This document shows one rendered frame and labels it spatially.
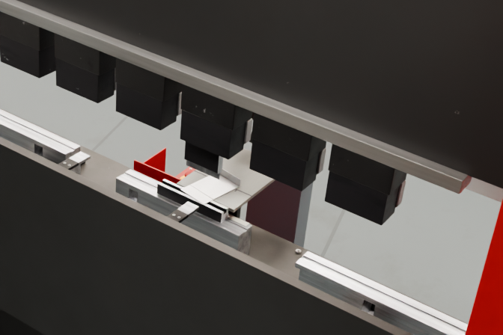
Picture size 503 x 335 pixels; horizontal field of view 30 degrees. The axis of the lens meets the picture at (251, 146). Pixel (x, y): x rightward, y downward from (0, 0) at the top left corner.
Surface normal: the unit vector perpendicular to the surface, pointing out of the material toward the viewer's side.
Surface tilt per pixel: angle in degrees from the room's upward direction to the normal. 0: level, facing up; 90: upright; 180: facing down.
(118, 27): 90
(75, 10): 90
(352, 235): 0
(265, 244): 0
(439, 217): 0
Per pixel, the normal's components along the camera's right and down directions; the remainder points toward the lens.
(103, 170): 0.09, -0.85
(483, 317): -0.55, 0.39
